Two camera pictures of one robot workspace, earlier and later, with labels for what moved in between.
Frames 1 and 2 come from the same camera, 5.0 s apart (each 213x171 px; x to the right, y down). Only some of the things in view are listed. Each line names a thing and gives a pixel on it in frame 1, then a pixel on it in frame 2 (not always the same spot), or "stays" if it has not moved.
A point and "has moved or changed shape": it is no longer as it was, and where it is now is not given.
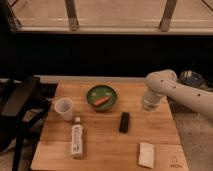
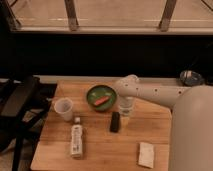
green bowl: [98, 92] stays
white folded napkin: [146, 154] stays
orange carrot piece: [101, 100] stays
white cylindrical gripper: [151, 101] to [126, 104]
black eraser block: [124, 122] has moved or changed shape
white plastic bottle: [77, 138] stays
